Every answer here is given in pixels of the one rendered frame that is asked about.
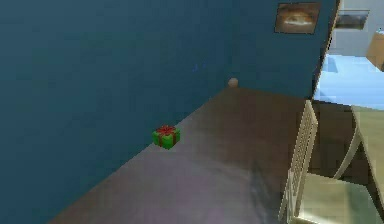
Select cream table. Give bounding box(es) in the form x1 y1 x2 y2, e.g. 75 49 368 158
333 104 384 214

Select grey framed picture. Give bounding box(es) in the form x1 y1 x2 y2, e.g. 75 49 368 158
334 9 371 32

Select green gift box red ribbon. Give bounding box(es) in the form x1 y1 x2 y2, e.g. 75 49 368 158
151 124 182 151

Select cream slatted chair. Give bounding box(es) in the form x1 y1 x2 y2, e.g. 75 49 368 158
277 99 384 224

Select tan wooden box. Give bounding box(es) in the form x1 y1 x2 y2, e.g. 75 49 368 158
365 30 384 72

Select brown framed picture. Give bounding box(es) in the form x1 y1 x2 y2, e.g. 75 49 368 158
273 1 322 35

